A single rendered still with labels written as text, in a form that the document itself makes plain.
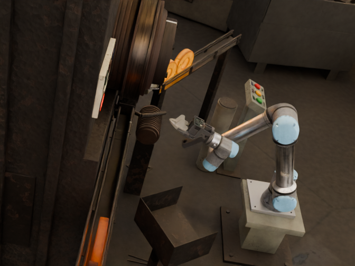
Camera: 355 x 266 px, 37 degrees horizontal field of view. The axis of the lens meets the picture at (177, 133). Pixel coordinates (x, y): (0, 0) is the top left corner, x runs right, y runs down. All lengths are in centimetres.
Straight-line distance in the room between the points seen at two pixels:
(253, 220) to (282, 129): 61
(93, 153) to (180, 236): 50
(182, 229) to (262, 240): 87
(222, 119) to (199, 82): 113
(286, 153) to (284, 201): 27
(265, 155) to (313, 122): 70
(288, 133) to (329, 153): 165
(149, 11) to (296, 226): 143
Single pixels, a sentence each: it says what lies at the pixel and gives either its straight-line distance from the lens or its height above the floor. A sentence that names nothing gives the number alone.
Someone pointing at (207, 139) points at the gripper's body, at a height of 72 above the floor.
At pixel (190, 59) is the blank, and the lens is 299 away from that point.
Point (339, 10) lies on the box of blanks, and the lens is 456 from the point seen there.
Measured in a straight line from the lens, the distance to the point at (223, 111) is 310.
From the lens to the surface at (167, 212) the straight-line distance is 222.
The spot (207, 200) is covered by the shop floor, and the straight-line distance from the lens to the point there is 322.
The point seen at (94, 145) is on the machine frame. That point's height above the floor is 87.
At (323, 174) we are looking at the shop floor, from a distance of 381.
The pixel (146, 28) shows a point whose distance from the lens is 201.
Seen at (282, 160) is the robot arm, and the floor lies 72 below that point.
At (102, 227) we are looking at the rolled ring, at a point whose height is 80.
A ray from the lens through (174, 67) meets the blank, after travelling 288.
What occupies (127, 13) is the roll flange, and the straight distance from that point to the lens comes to 205.
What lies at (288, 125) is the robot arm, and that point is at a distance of 238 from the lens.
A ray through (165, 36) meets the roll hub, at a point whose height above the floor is 123.
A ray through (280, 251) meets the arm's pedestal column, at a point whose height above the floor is 2.
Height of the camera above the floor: 221
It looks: 38 degrees down
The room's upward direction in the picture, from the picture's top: 17 degrees clockwise
